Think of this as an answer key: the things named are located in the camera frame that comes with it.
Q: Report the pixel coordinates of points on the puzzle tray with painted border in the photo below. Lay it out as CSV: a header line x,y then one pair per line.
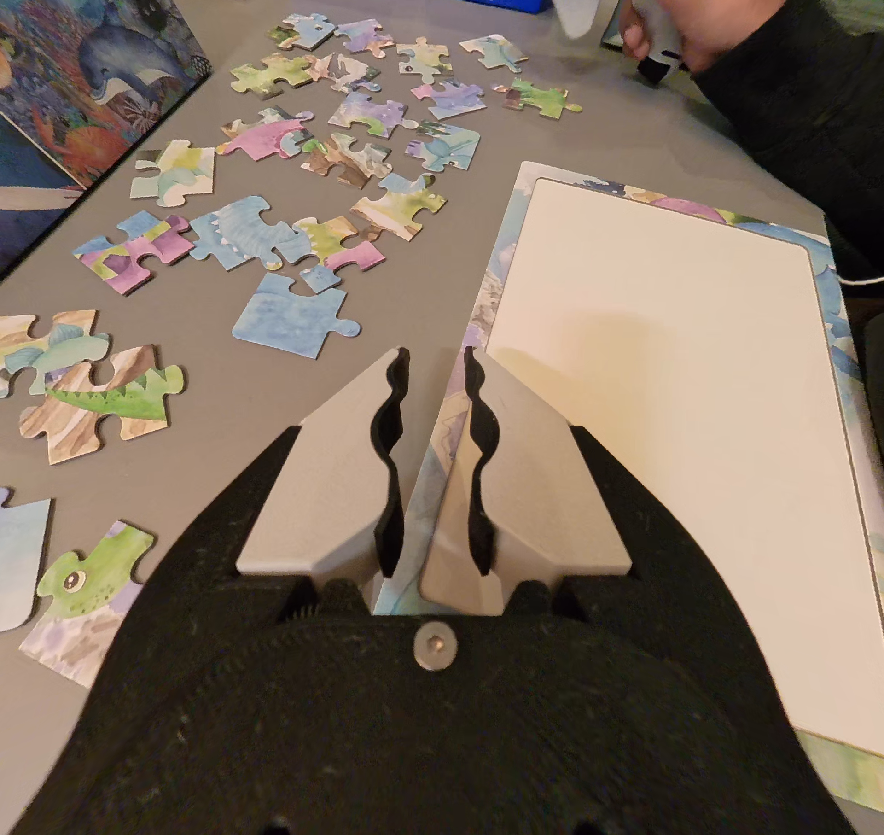
x,y
690,400

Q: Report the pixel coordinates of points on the person's right forearm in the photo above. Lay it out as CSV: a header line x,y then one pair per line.
x,y
815,109

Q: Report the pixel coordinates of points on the green beige jigsaw piece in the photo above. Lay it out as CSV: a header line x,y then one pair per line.
x,y
103,406

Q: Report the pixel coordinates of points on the green dinosaur head jigsaw piece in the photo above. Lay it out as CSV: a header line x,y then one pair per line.
x,y
83,586

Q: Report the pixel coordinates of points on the illustrated puzzle box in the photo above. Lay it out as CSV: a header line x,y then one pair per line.
x,y
103,54

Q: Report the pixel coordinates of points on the blue dinosaur head jigsaw piece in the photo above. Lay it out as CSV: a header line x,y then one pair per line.
x,y
449,151

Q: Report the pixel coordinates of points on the light blue jigsaw piece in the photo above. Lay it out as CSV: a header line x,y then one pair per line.
x,y
290,320

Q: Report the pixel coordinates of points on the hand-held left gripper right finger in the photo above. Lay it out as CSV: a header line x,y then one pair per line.
x,y
552,503

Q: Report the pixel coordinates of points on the pile of jigsaw pieces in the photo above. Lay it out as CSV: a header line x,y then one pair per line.
x,y
387,116

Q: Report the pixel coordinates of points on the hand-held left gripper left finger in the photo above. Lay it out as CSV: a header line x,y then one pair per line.
x,y
318,503

